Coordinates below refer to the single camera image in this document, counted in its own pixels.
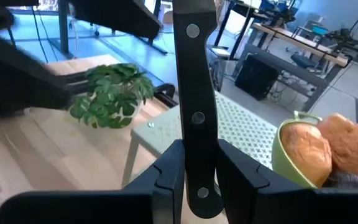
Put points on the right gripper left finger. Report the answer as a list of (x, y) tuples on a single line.
[(135, 205)]

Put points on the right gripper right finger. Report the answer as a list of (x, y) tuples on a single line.
[(275, 205)]

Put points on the green colander bowl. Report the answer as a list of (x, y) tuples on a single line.
[(280, 161)]

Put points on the orange sweet potato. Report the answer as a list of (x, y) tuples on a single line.
[(350, 143), (306, 152)]

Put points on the dark purple plum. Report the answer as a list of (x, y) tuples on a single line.
[(346, 181)]

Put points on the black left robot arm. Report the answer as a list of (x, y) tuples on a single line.
[(11, 77)]

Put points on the pale green perforated shelf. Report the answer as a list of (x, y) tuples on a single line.
[(244, 130)]

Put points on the green plant in white pot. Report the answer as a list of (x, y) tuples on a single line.
[(113, 93)]

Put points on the black computer tower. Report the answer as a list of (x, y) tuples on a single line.
[(256, 77)]

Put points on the wood-top office desk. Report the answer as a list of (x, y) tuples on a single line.
[(291, 37)]

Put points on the teal storage bin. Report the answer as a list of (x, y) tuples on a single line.
[(319, 29)]

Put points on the black flat desk top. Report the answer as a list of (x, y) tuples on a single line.
[(117, 15)]

